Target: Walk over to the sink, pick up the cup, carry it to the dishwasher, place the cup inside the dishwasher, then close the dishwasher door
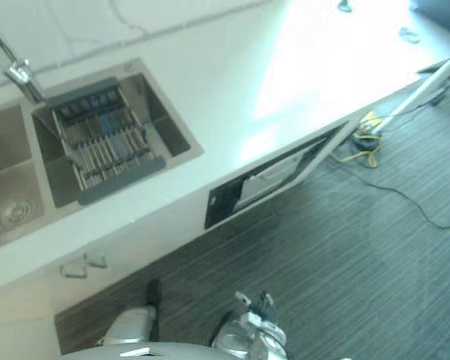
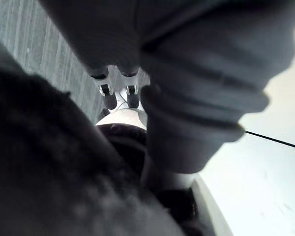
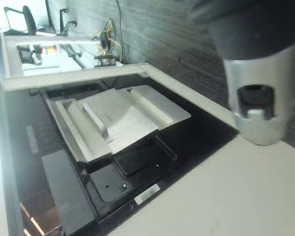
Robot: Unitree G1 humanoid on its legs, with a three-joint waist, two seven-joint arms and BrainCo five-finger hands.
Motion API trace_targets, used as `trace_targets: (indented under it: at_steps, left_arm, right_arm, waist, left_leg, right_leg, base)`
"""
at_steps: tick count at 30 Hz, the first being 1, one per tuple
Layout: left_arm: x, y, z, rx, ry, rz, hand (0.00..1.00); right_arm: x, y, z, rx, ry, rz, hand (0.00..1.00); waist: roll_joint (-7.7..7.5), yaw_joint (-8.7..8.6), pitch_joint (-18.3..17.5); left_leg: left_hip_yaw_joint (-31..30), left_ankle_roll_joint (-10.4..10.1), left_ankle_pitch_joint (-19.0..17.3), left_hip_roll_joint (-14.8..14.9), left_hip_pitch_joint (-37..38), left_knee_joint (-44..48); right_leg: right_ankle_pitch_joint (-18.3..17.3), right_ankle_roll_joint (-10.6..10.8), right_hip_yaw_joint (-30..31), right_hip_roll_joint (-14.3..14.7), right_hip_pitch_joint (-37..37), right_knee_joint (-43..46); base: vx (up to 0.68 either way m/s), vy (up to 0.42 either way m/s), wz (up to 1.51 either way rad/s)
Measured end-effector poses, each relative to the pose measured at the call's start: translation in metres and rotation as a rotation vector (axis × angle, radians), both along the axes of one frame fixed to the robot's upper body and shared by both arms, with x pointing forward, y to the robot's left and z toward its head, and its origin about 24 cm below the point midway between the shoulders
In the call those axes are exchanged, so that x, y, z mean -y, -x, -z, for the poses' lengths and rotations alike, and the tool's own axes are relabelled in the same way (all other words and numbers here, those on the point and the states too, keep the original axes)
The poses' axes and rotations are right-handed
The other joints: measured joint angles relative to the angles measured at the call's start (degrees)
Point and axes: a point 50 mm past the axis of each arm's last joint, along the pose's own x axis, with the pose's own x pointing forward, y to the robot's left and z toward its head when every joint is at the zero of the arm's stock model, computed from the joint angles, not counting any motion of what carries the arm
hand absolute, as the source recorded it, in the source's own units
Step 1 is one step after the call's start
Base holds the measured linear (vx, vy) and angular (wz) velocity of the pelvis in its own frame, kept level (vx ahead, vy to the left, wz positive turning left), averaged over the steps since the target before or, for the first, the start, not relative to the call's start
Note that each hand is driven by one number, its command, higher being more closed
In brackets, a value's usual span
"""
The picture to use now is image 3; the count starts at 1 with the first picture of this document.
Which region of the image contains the grey metal appliance lid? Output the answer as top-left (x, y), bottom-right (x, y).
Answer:
top-left (46, 85), bottom-right (192, 165)

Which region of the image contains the black glass appliance top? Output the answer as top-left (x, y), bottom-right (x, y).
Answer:
top-left (4, 73), bottom-right (239, 236)

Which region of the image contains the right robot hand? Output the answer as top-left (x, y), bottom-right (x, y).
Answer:
top-left (188, 0), bottom-right (295, 146)

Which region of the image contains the white label plate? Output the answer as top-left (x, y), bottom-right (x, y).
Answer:
top-left (134, 183), bottom-right (161, 206)

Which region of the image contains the yellow cable bundle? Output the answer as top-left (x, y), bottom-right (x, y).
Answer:
top-left (91, 20), bottom-right (129, 62)

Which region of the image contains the black handle bar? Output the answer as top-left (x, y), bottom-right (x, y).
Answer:
top-left (154, 134), bottom-right (178, 162)

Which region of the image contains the dark grey flat panel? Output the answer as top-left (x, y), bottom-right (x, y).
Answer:
top-left (41, 149), bottom-right (95, 235)

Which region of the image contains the black office chair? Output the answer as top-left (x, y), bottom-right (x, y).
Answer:
top-left (2, 5), bottom-right (38, 35)

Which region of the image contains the grey lid handle bar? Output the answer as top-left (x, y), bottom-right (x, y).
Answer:
top-left (82, 102), bottom-right (109, 139)

